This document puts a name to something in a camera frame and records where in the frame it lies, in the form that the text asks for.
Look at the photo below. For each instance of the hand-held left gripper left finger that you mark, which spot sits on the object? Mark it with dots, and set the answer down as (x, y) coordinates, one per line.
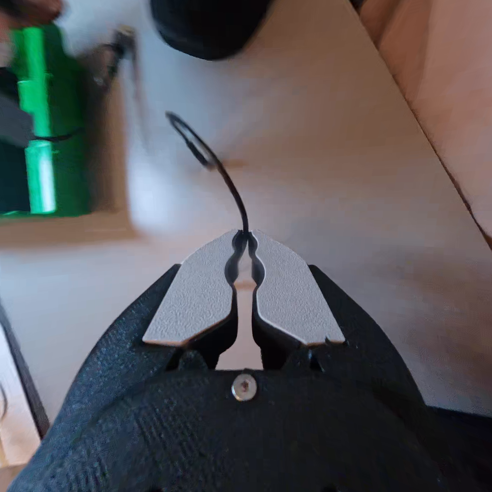
(192, 299)

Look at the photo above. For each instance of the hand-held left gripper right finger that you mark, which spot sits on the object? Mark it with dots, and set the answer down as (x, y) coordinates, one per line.
(296, 299)

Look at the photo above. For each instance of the green plastic bin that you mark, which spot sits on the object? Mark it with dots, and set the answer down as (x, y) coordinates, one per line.
(69, 173)

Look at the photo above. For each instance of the black pouch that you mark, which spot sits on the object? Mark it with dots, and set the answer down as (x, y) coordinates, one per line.
(207, 27)

